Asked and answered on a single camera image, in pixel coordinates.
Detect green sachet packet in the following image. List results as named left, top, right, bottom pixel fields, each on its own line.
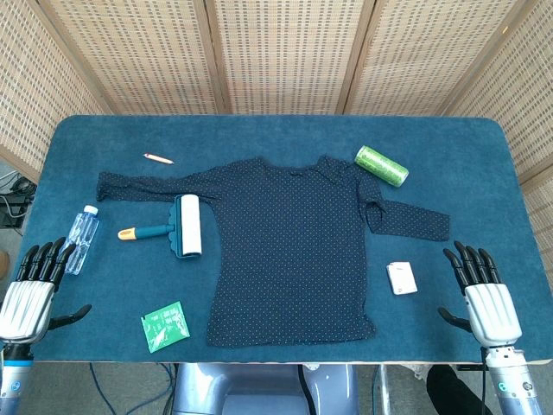
left=140, top=300, right=191, bottom=354

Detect blue-green lint roller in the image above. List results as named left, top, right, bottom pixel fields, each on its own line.
left=117, top=194, right=204, bottom=262

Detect small white box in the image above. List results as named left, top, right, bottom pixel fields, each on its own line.
left=385, top=260, right=418, bottom=297

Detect green drink can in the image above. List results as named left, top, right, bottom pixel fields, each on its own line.
left=353, top=145, right=410, bottom=188

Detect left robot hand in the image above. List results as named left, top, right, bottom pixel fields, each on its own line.
left=0, top=236, right=93, bottom=345

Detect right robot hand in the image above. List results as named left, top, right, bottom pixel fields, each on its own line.
left=437, top=240, right=523, bottom=349

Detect clear plastic water bottle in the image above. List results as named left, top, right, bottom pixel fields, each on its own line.
left=60, top=204, right=100, bottom=276

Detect black cables and equipment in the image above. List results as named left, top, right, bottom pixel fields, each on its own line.
left=0, top=171, right=38, bottom=230

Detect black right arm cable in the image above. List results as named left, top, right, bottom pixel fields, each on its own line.
left=480, top=347, right=492, bottom=415

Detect black trouser leg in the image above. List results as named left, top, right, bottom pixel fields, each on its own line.
left=426, top=365, right=494, bottom=415

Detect metal table leg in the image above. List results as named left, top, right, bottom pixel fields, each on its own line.
left=372, top=364, right=391, bottom=415

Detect navy polka dot shirt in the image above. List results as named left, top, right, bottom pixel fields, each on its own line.
left=94, top=155, right=452, bottom=349

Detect teal table cover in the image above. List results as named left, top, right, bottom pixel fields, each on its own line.
left=0, top=114, right=553, bottom=365

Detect woven bamboo folding screen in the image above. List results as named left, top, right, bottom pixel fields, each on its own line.
left=0, top=0, right=553, bottom=243

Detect blue-grey robot torso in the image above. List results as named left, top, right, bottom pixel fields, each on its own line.
left=172, top=362, right=359, bottom=415

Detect blue floor cable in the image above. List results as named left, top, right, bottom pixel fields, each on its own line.
left=88, top=362, right=114, bottom=415

